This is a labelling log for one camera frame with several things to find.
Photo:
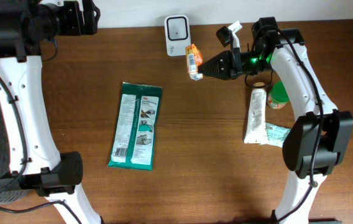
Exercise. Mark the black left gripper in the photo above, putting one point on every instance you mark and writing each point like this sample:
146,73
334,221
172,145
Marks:
76,27

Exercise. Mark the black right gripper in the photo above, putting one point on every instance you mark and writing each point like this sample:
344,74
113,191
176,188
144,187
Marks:
233,63

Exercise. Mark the orange tissue packet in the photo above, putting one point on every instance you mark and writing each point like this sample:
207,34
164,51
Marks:
194,59

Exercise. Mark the green lid jar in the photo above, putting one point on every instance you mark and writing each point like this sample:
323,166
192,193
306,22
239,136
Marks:
277,97

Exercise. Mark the white tube gold cap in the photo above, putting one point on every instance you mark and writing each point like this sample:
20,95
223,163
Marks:
256,128

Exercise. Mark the light green wipes packet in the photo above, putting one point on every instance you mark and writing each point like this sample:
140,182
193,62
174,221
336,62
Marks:
276,135

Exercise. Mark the green 3M gloves package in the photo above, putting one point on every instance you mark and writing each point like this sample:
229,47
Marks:
134,139

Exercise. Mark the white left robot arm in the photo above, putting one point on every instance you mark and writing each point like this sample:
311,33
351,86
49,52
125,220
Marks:
29,158

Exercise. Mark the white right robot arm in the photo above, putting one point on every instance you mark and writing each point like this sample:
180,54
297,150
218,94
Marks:
320,135

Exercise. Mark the white barcode scanner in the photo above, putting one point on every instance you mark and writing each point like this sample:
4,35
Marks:
177,34

